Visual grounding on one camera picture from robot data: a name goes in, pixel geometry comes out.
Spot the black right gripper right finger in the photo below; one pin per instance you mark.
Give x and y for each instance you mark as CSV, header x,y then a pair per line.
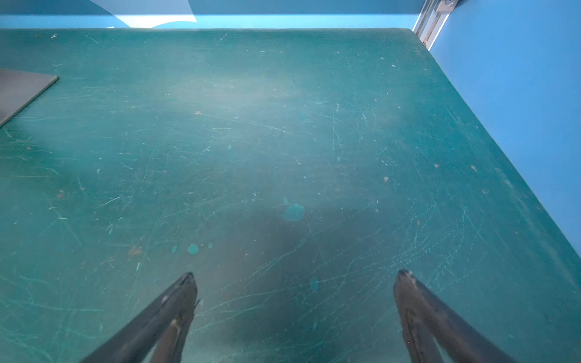
x,y
428,324

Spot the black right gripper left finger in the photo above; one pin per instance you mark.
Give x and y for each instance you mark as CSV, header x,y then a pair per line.
x,y
159,331

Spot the brown tree base plate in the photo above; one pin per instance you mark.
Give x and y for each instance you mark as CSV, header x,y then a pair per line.
x,y
20,88

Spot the aluminium frame post right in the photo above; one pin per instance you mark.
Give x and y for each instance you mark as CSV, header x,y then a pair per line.
x,y
432,19

